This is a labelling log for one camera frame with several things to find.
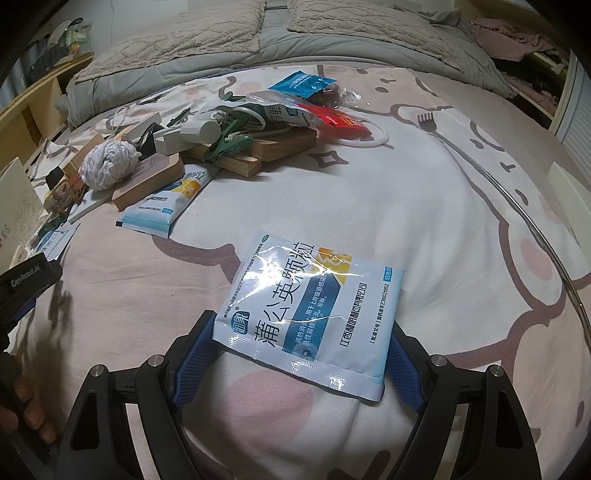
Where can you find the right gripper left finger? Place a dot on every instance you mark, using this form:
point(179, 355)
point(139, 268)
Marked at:
point(97, 441)

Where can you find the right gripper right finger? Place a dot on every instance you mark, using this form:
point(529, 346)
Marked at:
point(496, 440)

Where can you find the blue white medicine sachet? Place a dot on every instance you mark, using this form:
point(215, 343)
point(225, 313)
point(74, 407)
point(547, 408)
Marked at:
point(53, 243)

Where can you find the person's left hand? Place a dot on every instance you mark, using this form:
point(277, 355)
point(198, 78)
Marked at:
point(19, 404)

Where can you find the white shoe box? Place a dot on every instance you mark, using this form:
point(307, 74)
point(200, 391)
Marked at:
point(20, 210)

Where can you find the black small cube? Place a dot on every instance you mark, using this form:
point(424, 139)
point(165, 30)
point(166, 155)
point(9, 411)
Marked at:
point(54, 177)

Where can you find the white crochet yarn ball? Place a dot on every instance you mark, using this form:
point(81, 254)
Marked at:
point(108, 163)

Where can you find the wooden bedside shelf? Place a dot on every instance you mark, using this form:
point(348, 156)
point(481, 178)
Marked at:
point(32, 117)

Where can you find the pink wooden block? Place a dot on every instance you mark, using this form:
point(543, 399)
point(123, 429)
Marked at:
point(151, 175)

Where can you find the cartoon bear blanket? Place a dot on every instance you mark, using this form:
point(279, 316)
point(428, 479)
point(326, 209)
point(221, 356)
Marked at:
point(477, 287)

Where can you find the grey folded duvet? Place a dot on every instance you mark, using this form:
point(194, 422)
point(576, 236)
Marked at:
point(213, 40)

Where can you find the metal back scratcher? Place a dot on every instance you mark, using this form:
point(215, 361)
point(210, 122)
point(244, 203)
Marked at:
point(427, 123)

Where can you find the blue wipes packet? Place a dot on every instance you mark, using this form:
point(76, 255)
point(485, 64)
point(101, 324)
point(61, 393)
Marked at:
point(302, 85)

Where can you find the red snack packet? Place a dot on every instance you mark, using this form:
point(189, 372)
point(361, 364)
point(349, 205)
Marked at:
point(336, 124)

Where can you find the cluttered wardrobe niche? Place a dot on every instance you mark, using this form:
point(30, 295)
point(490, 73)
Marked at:
point(532, 63)

